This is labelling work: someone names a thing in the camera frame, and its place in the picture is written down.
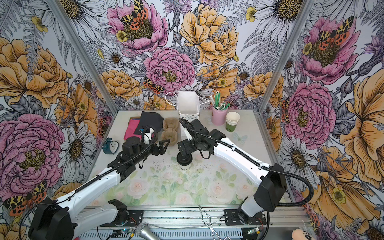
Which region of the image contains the teal alarm clock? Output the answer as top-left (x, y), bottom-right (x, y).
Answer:
top-left (102, 138), bottom-right (119, 155)

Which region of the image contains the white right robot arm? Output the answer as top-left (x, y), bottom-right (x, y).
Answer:
top-left (178, 118), bottom-right (314, 225)

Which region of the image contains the white paper coffee cup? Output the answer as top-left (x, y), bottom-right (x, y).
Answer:
top-left (180, 164), bottom-right (192, 171)

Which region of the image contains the brown pulp cup carrier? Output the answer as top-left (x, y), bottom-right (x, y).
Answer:
top-left (161, 118), bottom-right (180, 146)

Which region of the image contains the stack of paper cups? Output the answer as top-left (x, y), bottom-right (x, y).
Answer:
top-left (226, 112), bottom-right (241, 132)

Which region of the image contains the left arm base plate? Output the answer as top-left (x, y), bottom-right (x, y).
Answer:
top-left (101, 210), bottom-right (144, 227)

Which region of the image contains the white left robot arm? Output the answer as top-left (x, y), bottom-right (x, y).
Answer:
top-left (28, 130), bottom-right (171, 240)

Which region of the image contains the pink straw holder cup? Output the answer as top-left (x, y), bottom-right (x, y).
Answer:
top-left (211, 108), bottom-right (228, 126)

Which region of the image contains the silver microphone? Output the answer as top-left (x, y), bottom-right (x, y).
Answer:
top-left (136, 223), bottom-right (160, 240)

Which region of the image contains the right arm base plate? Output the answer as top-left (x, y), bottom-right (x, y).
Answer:
top-left (224, 209), bottom-right (267, 226)

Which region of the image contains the black paper napkin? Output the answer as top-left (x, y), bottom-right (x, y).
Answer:
top-left (134, 112), bottom-right (164, 135)

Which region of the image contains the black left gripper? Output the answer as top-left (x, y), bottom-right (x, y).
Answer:
top-left (133, 136), bottom-right (171, 164)

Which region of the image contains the black coffee cup lid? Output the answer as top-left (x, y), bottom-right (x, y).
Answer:
top-left (177, 153), bottom-right (193, 167)

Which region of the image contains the pink plush toy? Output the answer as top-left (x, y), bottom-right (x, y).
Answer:
top-left (292, 229), bottom-right (315, 240)

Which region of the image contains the green straws bundle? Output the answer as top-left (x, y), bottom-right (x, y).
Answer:
top-left (210, 92), bottom-right (230, 111)

